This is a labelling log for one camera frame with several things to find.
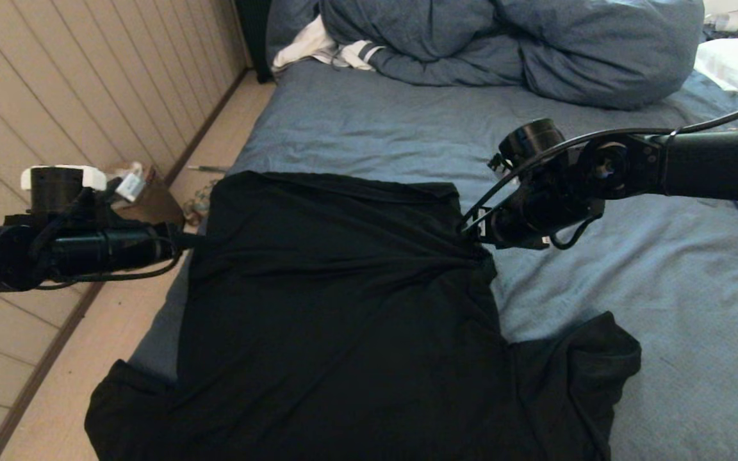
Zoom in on black printed t-shirt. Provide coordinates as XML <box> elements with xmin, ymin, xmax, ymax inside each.
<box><xmin>85</xmin><ymin>170</ymin><xmax>642</xmax><ymax>461</ymax></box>

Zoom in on green patterned slippers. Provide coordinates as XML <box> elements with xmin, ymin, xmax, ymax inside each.
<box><xmin>184</xmin><ymin>182</ymin><xmax>219</xmax><ymax>226</ymax></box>

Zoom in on bronze trash bin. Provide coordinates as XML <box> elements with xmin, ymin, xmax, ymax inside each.
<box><xmin>110</xmin><ymin>168</ymin><xmax>185</xmax><ymax>226</ymax></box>

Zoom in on blue bed sheet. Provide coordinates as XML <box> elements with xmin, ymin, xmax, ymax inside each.
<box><xmin>127</xmin><ymin>58</ymin><xmax>738</xmax><ymax>461</ymax></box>

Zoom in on crumpled blue duvet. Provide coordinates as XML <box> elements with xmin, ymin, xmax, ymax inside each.
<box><xmin>266</xmin><ymin>0</ymin><xmax>706</xmax><ymax>111</ymax></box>

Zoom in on black bedside furniture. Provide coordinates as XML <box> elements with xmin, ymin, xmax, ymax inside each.
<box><xmin>236</xmin><ymin>0</ymin><xmax>275</xmax><ymax>84</ymax></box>

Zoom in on white striped garment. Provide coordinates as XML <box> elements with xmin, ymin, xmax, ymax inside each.
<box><xmin>272</xmin><ymin>16</ymin><xmax>384</xmax><ymax>72</ymax></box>

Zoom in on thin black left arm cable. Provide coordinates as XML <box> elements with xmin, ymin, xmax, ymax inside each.
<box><xmin>36</xmin><ymin>240</ymin><xmax>182</xmax><ymax>290</ymax></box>

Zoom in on black left camera bracket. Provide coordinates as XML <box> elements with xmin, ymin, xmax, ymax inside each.
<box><xmin>84</xmin><ymin>182</ymin><xmax>123</xmax><ymax>225</ymax></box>

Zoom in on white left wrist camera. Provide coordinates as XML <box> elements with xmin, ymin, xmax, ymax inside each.
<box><xmin>116</xmin><ymin>168</ymin><xmax>147</xmax><ymax>202</ymax></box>

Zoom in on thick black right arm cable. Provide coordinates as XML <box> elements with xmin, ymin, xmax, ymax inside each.
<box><xmin>457</xmin><ymin>97</ymin><xmax>738</xmax><ymax>250</ymax></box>

